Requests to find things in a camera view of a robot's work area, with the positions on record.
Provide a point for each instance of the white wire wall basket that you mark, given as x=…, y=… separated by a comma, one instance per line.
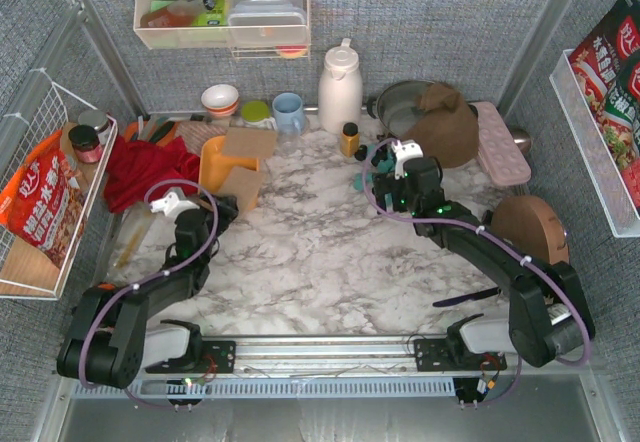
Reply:
x=26, y=273

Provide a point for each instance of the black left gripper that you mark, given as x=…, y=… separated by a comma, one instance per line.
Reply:
x=211, y=207

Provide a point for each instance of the red cloth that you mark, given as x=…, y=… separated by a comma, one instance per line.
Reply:
x=135, y=166

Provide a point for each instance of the blue mug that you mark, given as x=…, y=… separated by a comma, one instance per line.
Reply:
x=288, y=112

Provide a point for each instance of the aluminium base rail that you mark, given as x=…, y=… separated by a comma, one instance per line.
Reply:
x=178, y=351

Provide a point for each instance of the orange plastic storage basket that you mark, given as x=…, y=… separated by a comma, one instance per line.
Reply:
x=223, y=175

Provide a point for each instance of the green capsule front left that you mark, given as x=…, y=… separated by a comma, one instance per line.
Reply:
x=360, y=183

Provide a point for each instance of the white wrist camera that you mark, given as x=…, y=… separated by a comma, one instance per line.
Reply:
x=172, y=204
x=404, y=152

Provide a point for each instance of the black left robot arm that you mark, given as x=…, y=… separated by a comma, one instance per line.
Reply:
x=140, y=292

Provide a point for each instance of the orange snack bag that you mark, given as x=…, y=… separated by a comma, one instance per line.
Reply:
x=39, y=204

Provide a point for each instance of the pink ice cube tray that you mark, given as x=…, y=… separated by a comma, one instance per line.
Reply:
x=498, y=154

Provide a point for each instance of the cream wall rack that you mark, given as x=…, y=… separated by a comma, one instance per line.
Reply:
x=201, y=24

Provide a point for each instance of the white thermos jug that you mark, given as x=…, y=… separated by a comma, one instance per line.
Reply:
x=340, y=90

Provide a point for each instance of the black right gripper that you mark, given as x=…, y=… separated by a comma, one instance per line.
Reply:
x=385, y=182

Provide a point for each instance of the green lidded cup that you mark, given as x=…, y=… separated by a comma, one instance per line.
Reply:
x=256, y=114

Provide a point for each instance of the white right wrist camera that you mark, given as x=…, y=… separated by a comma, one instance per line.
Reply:
x=404, y=152

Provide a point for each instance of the white side wall rack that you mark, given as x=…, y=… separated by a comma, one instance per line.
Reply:
x=614, y=198

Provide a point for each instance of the brown cloth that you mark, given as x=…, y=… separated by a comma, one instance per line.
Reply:
x=446, y=126

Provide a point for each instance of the round wooden board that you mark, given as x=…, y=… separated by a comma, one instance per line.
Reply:
x=532, y=226

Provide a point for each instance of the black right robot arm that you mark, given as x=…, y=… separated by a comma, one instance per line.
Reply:
x=548, y=316

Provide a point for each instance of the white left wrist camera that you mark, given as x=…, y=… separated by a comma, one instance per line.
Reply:
x=172, y=204

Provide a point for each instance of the brown cardboard sheet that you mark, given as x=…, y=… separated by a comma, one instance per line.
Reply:
x=247, y=142

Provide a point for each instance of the red noodle package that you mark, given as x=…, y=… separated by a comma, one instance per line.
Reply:
x=606, y=67

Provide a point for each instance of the red jam jar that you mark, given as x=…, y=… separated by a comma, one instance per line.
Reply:
x=85, y=143

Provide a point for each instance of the yellow bottle black cap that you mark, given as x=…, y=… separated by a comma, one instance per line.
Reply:
x=349, y=139

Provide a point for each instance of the clear plastic food containers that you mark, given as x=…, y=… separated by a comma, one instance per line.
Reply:
x=266, y=23

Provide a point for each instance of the white orange striped bowl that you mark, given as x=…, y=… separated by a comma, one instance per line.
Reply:
x=220, y=100

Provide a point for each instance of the steel pot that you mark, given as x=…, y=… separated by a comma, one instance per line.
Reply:
x=397, y=107

